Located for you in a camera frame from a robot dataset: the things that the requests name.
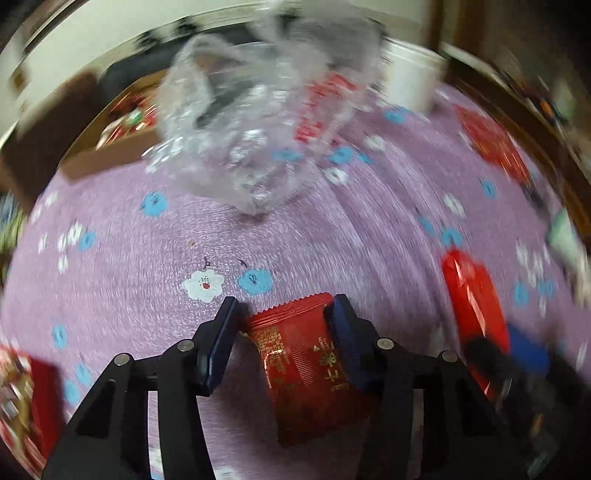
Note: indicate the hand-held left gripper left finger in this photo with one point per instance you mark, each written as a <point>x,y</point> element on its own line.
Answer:
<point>219,341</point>

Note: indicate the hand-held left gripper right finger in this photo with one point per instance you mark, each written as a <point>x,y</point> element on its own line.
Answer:
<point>347,344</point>

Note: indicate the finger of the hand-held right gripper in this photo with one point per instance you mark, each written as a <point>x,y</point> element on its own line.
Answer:
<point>489,360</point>
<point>526,350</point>

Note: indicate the red snack packet gold print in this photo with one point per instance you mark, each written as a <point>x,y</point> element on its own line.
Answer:
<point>300,383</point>

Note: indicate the long glossy red packet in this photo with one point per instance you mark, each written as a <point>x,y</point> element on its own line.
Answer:
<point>471,300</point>

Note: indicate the purple floral tablecloth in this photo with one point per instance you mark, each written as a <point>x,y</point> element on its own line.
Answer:
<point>138,258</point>

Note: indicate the red snack bag bottom left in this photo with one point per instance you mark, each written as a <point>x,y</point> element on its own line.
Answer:
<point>41,392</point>

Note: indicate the clear plastic bag red print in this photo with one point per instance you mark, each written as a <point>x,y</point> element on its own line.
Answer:
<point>231,138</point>

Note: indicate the red packet far right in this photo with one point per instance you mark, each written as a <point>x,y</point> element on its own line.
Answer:
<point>494,138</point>

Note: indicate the cardboard box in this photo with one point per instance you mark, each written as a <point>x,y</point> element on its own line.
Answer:
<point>106,154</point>

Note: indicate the green patterned cloth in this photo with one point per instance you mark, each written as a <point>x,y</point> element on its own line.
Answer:
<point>10,224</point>

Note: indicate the pile of wrapped candies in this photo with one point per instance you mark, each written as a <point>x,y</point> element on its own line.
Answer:
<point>129,117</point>

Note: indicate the pile of counter clutter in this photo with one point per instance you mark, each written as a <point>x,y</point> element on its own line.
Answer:
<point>535,92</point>

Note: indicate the white cylindrical container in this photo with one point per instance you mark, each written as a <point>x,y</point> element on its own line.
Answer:
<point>413,78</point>

